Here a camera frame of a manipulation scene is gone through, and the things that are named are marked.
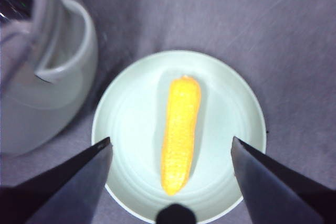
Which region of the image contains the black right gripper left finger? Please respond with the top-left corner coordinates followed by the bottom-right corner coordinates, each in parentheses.
top-left (0, 136), bottom-right (113, 224)

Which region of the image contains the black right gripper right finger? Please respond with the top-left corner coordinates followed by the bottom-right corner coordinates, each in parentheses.
top-left (230, 136), bottom-right (336, 224)

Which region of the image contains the yellow corn cob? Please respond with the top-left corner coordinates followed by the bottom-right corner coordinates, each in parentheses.
top-left (160, 75), bottom-right (202, 196)

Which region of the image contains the pale green electric steamer pot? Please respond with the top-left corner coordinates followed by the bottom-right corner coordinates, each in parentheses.
top-left (0, 0), bottom-right (99, 157)

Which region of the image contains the pale green round plate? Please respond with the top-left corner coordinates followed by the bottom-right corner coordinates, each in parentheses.
top-left (91, 49), bottom-right (268, 223)

